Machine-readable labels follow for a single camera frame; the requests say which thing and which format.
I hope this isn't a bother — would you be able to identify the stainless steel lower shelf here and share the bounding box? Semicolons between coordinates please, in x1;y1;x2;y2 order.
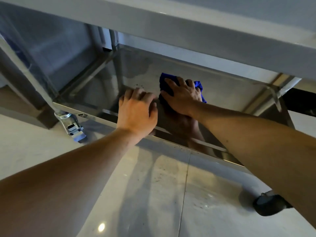
52;44;295;173

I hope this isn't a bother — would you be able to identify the stainless steel work table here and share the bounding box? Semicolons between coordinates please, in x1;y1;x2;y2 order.
0;0;316;175

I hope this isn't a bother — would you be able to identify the metal caster with brake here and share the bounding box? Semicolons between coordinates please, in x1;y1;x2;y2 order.
54;110;87;144

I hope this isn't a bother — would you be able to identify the black caster wheel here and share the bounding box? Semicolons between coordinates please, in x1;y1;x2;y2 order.
253;190;293;217

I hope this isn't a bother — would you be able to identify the person's right hand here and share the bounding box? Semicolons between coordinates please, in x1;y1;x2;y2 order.
160;77;206;117

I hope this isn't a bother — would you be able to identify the person's left hand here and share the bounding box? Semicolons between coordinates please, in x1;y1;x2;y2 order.
116;88;158;136

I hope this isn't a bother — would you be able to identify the blue cleaning cloth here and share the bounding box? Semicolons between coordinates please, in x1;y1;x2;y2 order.
158;72;207;114

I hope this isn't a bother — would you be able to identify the person's left forearm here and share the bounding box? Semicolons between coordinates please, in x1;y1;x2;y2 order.
0;127;152;237

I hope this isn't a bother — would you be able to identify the person's right forearm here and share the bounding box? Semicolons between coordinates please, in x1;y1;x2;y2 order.
190;101;316;229

